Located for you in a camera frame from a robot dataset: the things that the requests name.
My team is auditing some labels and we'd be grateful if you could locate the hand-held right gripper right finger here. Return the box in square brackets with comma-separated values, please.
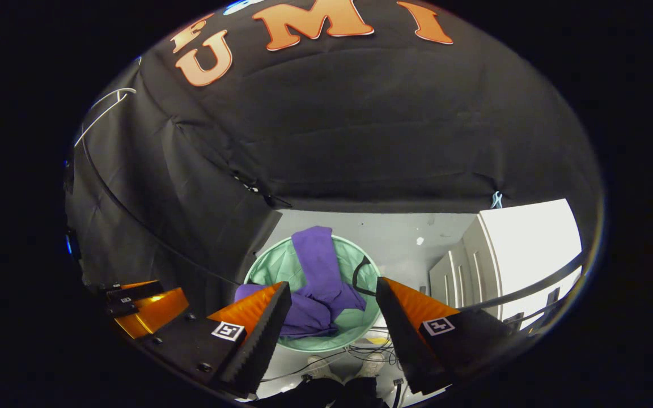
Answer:
[376, 277, 523, 396]

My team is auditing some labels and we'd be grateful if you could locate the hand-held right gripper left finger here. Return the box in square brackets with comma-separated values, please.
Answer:
[137, 282, 293, 399]

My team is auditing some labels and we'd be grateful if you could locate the green laundry hamper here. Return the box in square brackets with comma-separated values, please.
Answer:
[244, 234, 382, 353]

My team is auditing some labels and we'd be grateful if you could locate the purple ribbed shirt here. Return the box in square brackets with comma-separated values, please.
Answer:
[234, 226, 368, 339]

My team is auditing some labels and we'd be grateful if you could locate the white clothes hanger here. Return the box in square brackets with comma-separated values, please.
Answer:
[74, 87, 138, 149]

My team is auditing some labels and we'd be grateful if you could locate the person's right shoe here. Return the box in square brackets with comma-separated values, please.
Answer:
[359, 352, 387, 379]

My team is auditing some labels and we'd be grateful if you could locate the person's shoe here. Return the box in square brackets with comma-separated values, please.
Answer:
[306, 355, 334, 381]
[359, 352, 387, 379]

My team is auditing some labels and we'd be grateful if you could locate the person's left shoe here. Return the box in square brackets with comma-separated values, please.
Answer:
[306, 355, 334, 381]

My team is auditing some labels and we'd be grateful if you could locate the white cabinet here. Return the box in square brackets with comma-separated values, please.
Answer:
[429, 198, 583, 326]

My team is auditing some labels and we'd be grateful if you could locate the black backdrop cloth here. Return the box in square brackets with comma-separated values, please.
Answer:
[65, 0, 605, 318]

